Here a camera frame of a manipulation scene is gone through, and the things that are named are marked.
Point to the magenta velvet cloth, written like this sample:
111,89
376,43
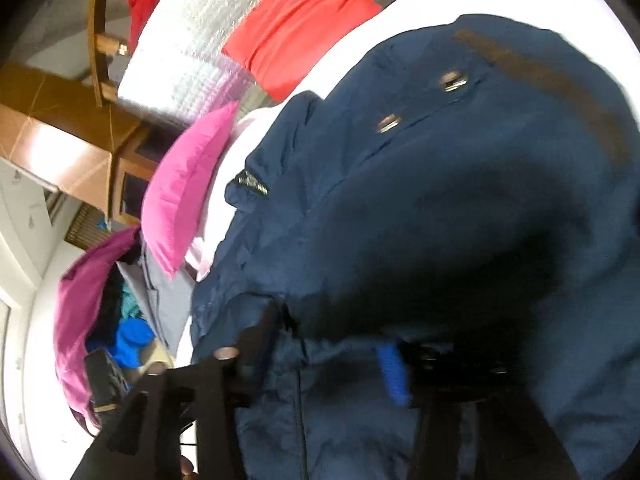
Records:
75,310

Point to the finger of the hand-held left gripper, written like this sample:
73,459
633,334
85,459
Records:
102,377

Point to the bright blue garment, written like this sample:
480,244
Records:
130,340

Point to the brown window blind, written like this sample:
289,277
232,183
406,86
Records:
82,227

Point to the wooden panelled pillar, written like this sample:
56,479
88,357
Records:
60,125

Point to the teal garment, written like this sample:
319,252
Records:
131,305

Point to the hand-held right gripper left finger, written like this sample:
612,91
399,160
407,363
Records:
255,345

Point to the grey garment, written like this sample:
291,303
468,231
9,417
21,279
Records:
165,310

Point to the red pillow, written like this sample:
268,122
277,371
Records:
295,25

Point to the silver foil insulation board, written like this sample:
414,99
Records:
200,25

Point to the navy blue zip jacket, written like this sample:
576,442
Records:
400,185

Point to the person's left hand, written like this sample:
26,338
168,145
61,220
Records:
187,466

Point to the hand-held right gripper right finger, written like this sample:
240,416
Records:
395,375

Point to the dark clothes pile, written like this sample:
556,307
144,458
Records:
112,305

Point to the pink pillow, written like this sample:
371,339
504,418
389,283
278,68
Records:
185,190

